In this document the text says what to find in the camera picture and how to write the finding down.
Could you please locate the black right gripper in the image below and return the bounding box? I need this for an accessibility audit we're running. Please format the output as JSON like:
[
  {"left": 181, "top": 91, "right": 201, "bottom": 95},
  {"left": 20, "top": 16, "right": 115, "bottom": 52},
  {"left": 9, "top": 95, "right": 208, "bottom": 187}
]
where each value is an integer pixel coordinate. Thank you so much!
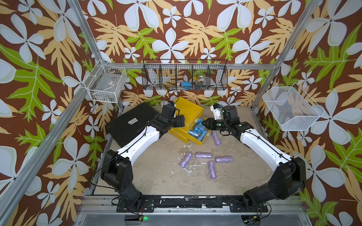
[{"left": 201, "top": 117, "right": 231, "bottom": 132}]

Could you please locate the purple trash bag roll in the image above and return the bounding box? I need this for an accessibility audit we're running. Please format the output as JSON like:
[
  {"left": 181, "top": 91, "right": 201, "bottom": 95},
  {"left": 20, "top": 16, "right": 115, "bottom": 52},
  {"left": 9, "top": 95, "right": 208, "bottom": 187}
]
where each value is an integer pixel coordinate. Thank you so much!
[
  {"left": 208, "top": 161, "right": 216, "bottom": 179},
  {"left": 195, "top": 152, "right": 213, "bottom": 159},
  {"left": 215, "top": 156, "right": 233, "bottom": 163},
  {"left": 180, "top": 152, "right": 193, "bottom": 169},
  {"left": 211, "top": 131, "right": 222, "bottom": 146}
]

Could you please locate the yellow drawer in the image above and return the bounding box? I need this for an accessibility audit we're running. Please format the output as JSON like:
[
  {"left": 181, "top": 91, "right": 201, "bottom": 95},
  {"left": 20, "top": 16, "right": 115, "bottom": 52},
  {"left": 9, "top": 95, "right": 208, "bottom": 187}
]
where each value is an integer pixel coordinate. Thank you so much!
[{"left": 187, "top": 117, "right": 211, "bottom": 146}]

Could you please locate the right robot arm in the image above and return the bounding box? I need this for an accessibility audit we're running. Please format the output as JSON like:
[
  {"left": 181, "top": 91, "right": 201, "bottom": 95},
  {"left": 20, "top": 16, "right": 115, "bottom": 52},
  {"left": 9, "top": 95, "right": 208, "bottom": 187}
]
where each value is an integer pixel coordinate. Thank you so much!
[{"left": 202, "top": 104, "right": 306, "bottom": 210}]

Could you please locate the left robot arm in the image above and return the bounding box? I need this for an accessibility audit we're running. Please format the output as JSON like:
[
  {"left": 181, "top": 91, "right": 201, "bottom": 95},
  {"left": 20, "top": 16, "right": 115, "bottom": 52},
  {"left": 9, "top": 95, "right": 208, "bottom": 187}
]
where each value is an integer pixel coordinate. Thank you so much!
[{"left": 100, "top": 103, "right": 185, "bottom": 211}]

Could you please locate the yellow plastic drawer cabinet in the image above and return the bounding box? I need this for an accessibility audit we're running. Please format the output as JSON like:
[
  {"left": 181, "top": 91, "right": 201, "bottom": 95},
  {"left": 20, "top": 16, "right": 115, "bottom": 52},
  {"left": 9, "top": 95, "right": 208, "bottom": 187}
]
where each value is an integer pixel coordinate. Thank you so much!
[{"left": 169, "top": 98, "right": 204, "bottom": 146}]

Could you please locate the blue object in basket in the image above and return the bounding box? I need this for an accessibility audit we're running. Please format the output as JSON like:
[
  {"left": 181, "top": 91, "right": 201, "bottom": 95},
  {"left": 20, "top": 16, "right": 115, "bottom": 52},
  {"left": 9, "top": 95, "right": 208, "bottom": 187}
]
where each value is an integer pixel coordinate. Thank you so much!
[{"left": 181, "top": 82, "right": 192, "bottom": 90}]

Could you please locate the black tool case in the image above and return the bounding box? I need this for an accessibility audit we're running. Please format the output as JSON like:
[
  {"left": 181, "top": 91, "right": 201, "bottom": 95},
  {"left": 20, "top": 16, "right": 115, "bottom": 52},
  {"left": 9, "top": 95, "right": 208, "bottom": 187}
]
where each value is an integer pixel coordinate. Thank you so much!
[{"left": 106, "top": 103, "right": 158, "bottom": 147}]

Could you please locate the clear jar in basket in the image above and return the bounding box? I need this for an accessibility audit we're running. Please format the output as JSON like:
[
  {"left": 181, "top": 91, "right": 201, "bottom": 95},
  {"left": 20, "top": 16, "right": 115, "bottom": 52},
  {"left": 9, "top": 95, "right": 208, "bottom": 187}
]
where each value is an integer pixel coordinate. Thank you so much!
[{"left": 195, "top": 74, "right": 207, "bottom": 89}]

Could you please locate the white mesh basket right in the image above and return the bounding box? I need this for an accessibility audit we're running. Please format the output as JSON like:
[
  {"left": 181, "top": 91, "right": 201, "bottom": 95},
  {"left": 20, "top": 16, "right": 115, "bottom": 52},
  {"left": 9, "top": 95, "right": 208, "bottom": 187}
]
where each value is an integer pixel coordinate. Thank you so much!
[{"left": 262, "top": 83, "right": 324, "bottom": 131}]

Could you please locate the black wire basket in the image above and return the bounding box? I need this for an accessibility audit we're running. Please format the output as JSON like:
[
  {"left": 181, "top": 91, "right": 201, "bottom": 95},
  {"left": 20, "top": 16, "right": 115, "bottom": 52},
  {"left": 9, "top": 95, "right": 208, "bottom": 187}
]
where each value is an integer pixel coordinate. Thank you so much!
[{"left": 140, "top": 59, "right": 229, "bottom": 91}]

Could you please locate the white wire basket left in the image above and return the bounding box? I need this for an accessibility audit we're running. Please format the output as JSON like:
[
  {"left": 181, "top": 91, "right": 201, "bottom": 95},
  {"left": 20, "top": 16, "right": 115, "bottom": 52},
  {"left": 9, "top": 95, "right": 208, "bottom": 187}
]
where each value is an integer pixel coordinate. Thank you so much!
[{"left": 84, "top": 60, "right": 127, "bottom": 104}]

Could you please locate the aluminium frame post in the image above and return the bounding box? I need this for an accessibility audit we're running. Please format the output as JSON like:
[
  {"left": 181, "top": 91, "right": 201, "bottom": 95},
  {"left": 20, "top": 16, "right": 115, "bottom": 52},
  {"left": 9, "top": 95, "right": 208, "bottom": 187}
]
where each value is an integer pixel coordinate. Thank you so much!
[{"left": 251, "top": 0, "right": 322, "bottom": 110}]

